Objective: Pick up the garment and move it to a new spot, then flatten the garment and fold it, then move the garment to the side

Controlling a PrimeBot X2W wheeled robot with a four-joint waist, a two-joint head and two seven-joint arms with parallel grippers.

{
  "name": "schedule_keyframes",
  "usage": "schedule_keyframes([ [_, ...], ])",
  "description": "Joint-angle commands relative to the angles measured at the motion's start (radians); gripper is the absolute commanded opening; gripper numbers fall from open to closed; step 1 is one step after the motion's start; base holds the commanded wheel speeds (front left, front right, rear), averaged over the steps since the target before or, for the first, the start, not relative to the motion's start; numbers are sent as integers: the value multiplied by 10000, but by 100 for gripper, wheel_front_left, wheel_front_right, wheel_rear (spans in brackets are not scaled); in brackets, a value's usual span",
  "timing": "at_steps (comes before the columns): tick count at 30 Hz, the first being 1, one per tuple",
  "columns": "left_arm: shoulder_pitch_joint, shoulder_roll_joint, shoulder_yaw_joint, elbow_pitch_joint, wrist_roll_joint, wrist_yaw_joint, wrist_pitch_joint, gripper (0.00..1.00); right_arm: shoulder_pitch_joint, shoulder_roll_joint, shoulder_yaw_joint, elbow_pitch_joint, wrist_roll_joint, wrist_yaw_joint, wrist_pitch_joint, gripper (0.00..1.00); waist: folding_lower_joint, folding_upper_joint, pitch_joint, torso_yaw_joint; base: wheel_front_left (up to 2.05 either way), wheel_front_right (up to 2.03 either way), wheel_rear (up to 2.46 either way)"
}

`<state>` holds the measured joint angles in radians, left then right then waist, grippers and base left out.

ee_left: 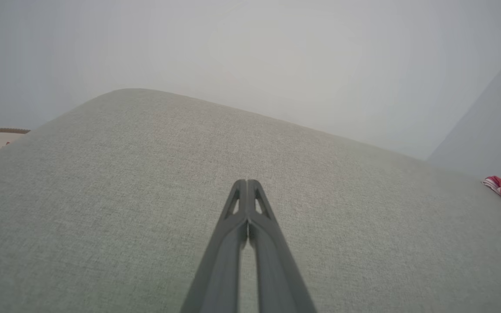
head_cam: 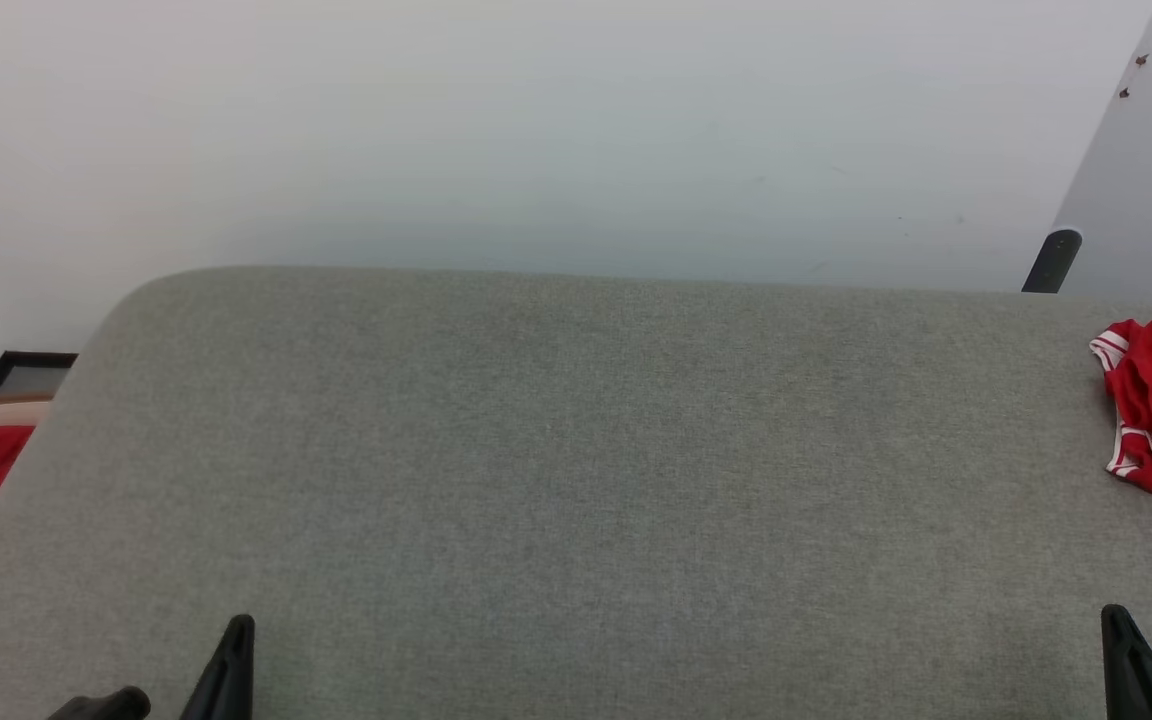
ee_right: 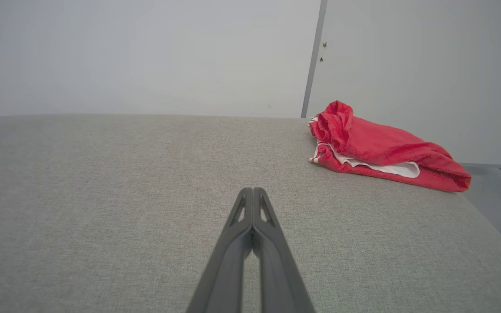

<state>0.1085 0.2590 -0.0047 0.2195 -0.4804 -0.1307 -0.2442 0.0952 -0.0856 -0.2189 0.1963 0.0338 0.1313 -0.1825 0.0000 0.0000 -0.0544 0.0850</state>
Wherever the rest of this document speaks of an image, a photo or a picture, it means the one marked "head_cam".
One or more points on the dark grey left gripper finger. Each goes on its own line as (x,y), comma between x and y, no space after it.
(111,705)
(228,680)

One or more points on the black cylindrical post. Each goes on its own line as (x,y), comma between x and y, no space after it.
(1053,262)

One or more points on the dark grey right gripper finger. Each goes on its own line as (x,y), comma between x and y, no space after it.
(1136,680)

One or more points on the black picture frame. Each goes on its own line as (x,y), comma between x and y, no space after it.
(36,357)

